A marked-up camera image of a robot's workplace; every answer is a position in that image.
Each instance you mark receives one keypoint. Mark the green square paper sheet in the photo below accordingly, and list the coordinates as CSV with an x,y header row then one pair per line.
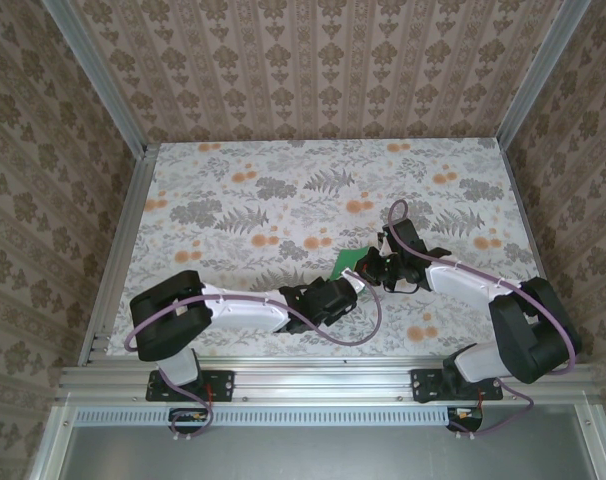
x,y
348,260

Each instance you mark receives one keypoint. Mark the floral patterned table cover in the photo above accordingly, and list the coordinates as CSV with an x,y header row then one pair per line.
x,y
333,165

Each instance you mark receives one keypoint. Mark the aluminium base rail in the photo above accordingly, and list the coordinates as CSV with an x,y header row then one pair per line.
x,y
323,380

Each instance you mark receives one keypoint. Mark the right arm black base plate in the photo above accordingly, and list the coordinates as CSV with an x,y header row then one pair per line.
x,y
423,385

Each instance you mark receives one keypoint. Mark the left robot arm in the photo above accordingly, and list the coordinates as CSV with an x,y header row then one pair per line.
x,y
163,320

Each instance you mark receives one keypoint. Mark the grey sheet metal panel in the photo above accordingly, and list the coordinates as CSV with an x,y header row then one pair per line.
x,y
308,455

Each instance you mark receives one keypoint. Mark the aluminium table side rail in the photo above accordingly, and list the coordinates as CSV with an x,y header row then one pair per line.
x,y
520,200
125,240

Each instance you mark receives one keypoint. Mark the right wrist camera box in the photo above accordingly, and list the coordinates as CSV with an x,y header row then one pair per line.
x,y
385,244

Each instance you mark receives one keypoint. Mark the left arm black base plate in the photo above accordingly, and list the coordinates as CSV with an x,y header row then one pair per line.
x,y
223,385

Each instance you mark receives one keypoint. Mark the aluminium frame post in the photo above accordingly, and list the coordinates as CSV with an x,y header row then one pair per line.
x,y
98,80
538,70

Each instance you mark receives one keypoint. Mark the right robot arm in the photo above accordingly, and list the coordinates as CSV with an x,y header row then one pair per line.
x,y
533,330

